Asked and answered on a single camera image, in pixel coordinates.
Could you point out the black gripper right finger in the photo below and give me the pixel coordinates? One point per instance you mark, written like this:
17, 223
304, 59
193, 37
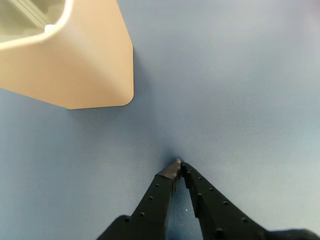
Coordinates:
220, 215

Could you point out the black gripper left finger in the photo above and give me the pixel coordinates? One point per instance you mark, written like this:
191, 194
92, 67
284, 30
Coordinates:
150, 210

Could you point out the beige square box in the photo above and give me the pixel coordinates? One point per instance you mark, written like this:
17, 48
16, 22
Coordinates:
82, 67

